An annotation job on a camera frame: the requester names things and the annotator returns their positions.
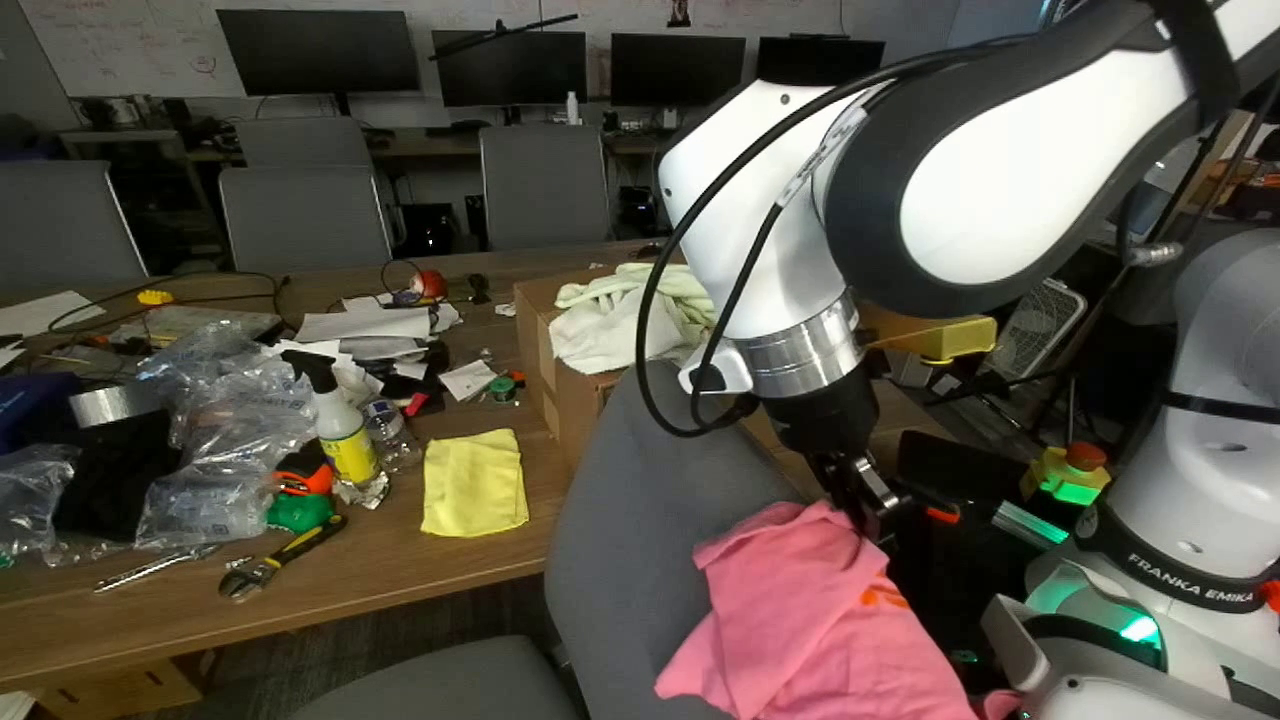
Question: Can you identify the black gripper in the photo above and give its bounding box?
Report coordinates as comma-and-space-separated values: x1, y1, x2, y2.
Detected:
771, 379, 944, 562

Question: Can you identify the pink shirt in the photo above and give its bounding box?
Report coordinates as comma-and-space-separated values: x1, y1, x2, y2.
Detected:
656, 502, 977, 720

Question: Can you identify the light green shirt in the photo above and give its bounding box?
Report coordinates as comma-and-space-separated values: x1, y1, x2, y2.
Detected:
548, 260, 716, 376

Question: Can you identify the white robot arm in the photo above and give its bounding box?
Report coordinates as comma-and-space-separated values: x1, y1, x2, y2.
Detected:
658, 0, 1280, 520

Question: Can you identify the dark office chair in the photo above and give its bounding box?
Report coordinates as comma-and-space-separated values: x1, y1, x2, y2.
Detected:
286, 369, 801, 720

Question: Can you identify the large cardboard box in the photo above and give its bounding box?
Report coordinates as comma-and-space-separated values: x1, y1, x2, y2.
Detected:
512, 271, 641, 468

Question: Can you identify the yellow cloth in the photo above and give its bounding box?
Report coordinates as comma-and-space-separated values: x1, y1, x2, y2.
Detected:
418, 428, 529, 542

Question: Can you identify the red ball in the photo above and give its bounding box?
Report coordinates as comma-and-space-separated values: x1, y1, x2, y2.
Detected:
414, 267, 448, 301

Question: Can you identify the yellow white bottle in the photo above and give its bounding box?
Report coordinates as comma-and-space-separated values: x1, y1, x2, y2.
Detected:
309, 364, 378, 489

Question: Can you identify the clear plastic bags pile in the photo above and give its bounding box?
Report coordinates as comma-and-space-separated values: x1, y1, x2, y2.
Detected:
0, 320, 315, 563

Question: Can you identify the grey tape roll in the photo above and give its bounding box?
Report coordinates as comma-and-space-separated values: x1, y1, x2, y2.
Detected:
67, 383, 164, 428

